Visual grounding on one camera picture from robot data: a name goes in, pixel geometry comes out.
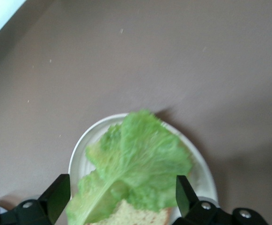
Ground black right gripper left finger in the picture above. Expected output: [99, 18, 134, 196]
[37, 174, 71, 225]

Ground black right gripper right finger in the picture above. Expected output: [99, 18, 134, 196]
[176, 175, 198, 218]

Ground brown bread slice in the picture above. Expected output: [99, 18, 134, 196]
[84, 199, 174, 225]

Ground green lettuce leaf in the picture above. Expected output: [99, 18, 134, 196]
[65, 109, 192, 225]

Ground beige plate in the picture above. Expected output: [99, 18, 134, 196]
[67, 113, 219, 225]

